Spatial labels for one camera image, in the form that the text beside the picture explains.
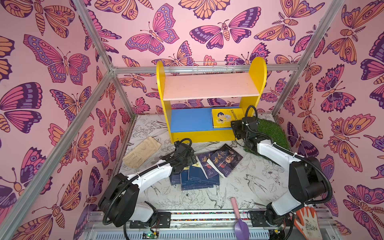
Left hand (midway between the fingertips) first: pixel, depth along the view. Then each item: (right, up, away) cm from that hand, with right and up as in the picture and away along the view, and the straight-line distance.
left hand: (191, 157), depth 87 cm
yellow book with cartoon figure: (+20, +24, +7) cm, 32 cm away
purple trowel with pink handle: (+24, -30, -18) cm, 43 cm away
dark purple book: (+9, -6, -3) cm, 11 cm away
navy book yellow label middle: (-2, -13, -6) cm, 15 cm away
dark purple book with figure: (+20, -2, +3) cm, 21 cm away
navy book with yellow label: (+3, -9, -3) cm, 10 cm away
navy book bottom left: (-9, -11, -4) cm, 15 cm away
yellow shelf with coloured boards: (+12, +20, +12) cm, 26 cm away
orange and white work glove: (+57, -29, -17) cm, 66 cm away
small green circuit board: (-21, -35, -15) cm, 43 cm away
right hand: (+24, +22, +2) cm, 32 cm away
